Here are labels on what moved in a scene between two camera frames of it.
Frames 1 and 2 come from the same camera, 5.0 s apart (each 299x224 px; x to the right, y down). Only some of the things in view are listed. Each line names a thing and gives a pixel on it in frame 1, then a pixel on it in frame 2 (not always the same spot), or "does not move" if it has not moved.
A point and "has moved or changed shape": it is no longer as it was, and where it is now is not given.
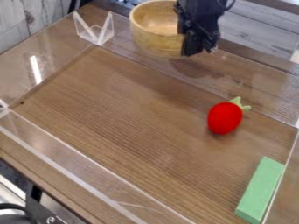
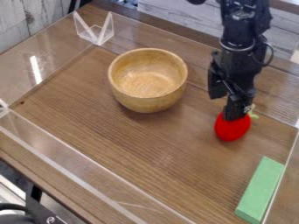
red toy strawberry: [226, 115] has moved or changed shape
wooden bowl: [154, 28] -> [147, 79]
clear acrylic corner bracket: [96, 34] does not move
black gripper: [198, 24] -> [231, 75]
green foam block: [257, 194] does not move
